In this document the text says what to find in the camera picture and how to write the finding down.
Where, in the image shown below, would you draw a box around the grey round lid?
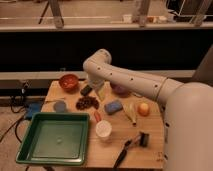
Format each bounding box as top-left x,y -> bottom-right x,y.
53,101 -> 67,113

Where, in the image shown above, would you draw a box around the blue power box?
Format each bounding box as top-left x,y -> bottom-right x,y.
25,102 -> 42,120

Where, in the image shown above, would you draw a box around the orange fruit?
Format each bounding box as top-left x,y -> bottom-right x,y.
138,103 -> 150,116

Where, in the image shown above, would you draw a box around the black whiteboard eraser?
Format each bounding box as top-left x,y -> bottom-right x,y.
80,85 -> 92,96

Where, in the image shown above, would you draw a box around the red bowl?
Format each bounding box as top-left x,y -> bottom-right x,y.
59,74 -> 78,92

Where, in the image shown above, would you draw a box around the green plastic tray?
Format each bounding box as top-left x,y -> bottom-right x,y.
16,112 -> 90,166

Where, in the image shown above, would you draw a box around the yellow banana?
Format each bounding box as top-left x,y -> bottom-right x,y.
123,103 -> 137,126

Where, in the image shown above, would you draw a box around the purple bowl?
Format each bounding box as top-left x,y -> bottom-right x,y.
110,83 -> 130,96

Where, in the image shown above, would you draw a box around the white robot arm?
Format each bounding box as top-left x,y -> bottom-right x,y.
83,49 -> 213,171

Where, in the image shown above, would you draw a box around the white paper cup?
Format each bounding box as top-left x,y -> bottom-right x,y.
95,120 -> 112,141

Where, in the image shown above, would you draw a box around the dark grape bunch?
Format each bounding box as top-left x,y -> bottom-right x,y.
76,96 -> 99,110

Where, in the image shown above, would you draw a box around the black handled brush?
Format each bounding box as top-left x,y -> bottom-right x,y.
113,132 -> 149,170

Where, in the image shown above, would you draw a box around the blue sponge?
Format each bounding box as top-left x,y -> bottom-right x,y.
104,100 -> 123,115

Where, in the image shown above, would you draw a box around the black cables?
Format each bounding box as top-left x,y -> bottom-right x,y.
0,82 -> 31,144

